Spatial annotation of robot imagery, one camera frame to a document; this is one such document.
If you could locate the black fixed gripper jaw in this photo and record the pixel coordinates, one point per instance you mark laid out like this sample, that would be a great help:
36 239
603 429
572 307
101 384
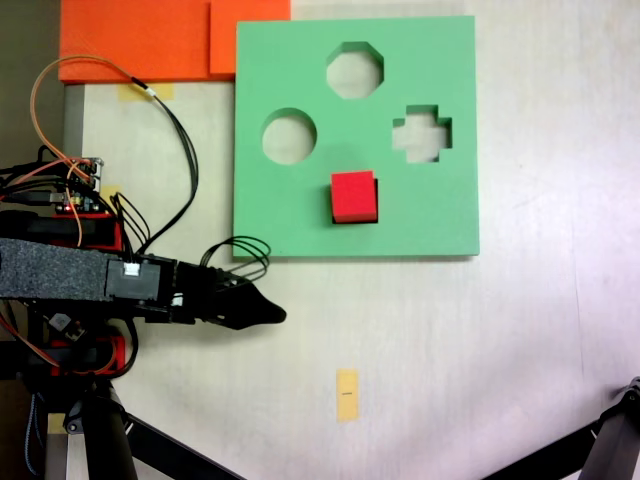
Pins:
260 305

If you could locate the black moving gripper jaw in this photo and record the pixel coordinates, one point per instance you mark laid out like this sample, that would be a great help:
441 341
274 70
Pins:
240 320

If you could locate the red square block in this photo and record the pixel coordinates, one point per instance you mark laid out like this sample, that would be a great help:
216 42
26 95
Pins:
352 197

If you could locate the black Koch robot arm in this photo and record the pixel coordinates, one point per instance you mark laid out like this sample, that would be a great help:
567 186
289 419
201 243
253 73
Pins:
55 272

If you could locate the green shape sorting board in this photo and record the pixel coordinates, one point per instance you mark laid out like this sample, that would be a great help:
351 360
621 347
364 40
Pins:
280 215

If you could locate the yellow tape with black mark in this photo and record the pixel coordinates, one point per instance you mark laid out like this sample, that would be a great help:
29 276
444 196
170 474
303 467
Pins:
348 407

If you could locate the yellow masking tape piece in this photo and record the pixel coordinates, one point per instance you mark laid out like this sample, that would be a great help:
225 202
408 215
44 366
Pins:
165 91
55 424
107 192

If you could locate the black and red table clamp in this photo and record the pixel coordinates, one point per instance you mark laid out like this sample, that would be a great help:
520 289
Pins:
75 357
50 227

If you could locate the black circuit board with LED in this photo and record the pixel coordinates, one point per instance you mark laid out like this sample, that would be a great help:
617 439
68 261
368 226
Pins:
62 322

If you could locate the driver board with white connectors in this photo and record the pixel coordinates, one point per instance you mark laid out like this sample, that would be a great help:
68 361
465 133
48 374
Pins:
85 182

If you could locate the smooth black tripod leg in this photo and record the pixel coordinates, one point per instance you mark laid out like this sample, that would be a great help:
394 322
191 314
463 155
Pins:
105 440

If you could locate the large orange foam slab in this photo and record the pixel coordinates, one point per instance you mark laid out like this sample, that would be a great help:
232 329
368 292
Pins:
135 40

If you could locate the notched black tripod leg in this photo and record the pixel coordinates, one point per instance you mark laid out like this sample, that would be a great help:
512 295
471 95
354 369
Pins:
617 440

